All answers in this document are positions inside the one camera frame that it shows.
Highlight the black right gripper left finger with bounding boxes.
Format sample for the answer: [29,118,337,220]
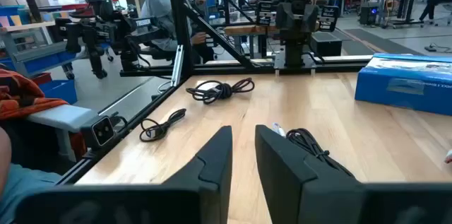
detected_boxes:
[162,126,233,224]

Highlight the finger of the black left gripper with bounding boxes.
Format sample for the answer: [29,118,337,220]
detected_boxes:
[319,5,340,33]
[256,1,275,28]

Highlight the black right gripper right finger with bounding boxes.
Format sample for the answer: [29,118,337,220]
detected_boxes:
[254,124,365,224]

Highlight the thick black cable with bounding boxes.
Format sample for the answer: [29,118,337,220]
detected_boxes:
[185,77,256,105]

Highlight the black box on floor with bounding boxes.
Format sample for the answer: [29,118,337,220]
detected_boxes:
[310,32,343,57]

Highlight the wooden table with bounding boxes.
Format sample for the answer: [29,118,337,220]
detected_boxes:
[223,24,280,59]

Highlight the black computer tower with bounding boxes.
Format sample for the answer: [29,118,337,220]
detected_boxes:
[359,2,381,26]

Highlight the blue cardboard box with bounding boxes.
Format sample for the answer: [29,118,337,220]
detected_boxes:
[354,52,452,117]

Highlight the seated person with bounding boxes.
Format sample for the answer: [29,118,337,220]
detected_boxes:
[140,0,215,64]

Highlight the grey bench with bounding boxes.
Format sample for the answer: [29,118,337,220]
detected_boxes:
[25,105,99,163]

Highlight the black robot on rolling stand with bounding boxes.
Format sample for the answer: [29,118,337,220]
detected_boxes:
[54,0,164,81]

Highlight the blue plastic bin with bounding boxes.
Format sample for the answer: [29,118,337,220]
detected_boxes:
[37,78,78,105]

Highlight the orange cloth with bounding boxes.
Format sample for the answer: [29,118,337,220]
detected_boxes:
[0,68,69,122]

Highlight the grey workbench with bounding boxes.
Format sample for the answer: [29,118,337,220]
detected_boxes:
[0,4,88,78]

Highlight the black cable bundle with tie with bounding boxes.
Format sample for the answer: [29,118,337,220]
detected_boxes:
[285,128,356,179]

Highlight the thin black USB cable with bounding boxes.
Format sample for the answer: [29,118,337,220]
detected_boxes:
[138,107,187,143]

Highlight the black aluminium table frame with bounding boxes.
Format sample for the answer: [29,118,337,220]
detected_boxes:
[56,0,375,186]

